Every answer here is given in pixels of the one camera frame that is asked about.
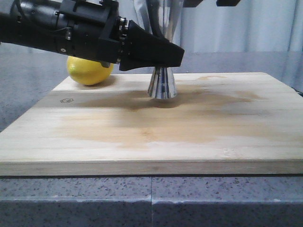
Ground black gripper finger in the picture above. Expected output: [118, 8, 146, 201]
[119, 20, 185, 71]
[216, 0, 241, 7]
[184, 0, 203, 7]

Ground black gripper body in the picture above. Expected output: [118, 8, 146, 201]
[57, 0, 127, 63]

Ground steel double jigger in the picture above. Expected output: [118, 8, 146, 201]
[146, 0, 184, 99]

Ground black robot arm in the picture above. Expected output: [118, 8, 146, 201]
[0, 0, 199, 71]

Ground yellow lemon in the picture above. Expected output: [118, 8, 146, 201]
[67, 56, 114, 86]

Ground wooden cutting board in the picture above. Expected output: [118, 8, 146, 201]
[0, 72, 303, 176]

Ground black cable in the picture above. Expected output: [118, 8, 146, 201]
[146, 0, 169, 41]

